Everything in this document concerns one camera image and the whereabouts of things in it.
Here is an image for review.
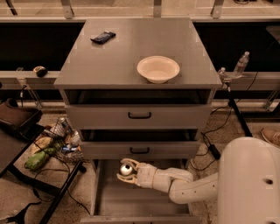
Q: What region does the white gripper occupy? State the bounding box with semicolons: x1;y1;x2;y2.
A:
116;158;158;188

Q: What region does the green soda can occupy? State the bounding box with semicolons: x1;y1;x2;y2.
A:
120;164;134;176

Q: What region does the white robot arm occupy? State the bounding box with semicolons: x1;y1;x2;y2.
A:
116;137;280;224

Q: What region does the grey bottom drawer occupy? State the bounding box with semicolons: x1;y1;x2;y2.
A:
80;160;202;224

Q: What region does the grey drawer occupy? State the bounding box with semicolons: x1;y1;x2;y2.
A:
81;129;200;160
66;89;211;130
80;160;202;224

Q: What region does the grey middle drawer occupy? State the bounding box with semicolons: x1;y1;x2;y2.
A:
81;129;200;160

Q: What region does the grey top drawer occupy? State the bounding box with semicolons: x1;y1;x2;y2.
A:
66;89;211;130

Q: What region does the grey drawer cabinet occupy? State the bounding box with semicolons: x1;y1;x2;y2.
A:
55;17;221;160

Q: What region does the green chip bag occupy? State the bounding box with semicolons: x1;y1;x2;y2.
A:
24;142;62;171

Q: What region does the white paper bowl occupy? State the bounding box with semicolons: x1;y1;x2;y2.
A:
136;56;180;84

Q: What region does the dark brown bag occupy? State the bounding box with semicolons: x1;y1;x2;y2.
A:
0;98;42;139

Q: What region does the dark side table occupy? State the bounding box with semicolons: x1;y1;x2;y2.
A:
0;124;87;224

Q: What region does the black tripod stand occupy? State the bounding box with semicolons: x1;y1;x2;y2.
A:
218;67;253;137

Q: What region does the small black round device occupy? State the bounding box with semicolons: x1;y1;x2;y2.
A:
33;66;48;78

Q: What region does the tan shoe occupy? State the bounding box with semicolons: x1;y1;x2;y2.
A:
261;129;280;148

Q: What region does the clear plastic water bottle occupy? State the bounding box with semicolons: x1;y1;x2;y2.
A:
234;52;249;78

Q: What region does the wire basket of snacks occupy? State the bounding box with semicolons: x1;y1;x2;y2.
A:
31;116;84;164

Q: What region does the black power adapter with cable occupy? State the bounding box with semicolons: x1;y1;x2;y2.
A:
190;71;261;172

